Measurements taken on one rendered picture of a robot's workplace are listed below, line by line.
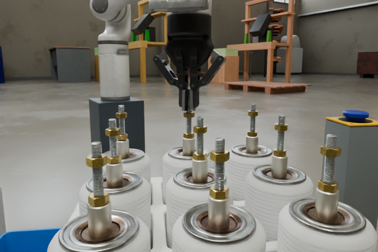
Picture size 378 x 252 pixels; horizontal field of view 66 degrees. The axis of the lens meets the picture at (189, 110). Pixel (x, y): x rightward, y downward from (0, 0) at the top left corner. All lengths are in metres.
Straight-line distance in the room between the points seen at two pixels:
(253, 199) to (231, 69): 6.00
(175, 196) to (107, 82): 0.59
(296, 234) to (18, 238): 0.48
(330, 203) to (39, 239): 0.49
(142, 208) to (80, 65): 6.79
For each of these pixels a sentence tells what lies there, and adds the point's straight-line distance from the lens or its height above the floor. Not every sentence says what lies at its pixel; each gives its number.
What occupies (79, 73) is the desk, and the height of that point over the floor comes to 0.19.
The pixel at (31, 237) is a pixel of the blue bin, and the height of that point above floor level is 0.11.
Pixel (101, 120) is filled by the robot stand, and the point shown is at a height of 0.25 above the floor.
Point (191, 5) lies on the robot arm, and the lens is 0.44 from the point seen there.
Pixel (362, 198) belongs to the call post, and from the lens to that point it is 0.60.
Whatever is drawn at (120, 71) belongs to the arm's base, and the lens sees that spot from 0.92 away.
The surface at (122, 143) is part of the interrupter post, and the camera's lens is 0.52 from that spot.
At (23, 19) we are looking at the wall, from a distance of 8.80.
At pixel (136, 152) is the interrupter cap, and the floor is 0.25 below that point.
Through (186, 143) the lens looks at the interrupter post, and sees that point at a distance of 0.52.
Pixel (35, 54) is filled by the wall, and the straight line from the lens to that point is 8.74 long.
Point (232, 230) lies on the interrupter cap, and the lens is 0.31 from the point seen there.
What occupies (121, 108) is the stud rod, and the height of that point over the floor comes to 0.34.
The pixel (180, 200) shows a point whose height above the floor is 0.24.
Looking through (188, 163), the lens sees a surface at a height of 0.25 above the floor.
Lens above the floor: 0.41
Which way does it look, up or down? 9 degrees down
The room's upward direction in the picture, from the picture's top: straight up
